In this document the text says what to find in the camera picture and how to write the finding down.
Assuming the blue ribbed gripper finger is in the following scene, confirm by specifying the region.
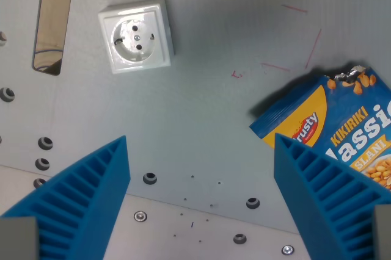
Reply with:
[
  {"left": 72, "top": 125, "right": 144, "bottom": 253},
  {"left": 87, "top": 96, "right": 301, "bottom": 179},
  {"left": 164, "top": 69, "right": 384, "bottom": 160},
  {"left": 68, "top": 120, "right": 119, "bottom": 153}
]
[
  {"left": 0, "top": 135, "right": 131, "bottom": 260},
  {"left": 273, "top": 132, "right": 391, "bottom": 260}
]

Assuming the blue peanut snack bag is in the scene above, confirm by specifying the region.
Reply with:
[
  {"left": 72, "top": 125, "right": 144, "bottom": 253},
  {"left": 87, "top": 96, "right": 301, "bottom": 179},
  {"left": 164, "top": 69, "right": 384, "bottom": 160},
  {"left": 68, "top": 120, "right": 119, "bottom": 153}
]
[{"left": 249, "top": 65, "right": 391, "bottom": 191}]

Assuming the white wall power socket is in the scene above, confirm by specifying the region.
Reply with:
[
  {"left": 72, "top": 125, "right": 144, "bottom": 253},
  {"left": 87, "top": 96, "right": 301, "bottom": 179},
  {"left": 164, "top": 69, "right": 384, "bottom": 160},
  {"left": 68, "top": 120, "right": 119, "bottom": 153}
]
[{"left": 97, "top": 0, "right": 176, "bottom": 75}]

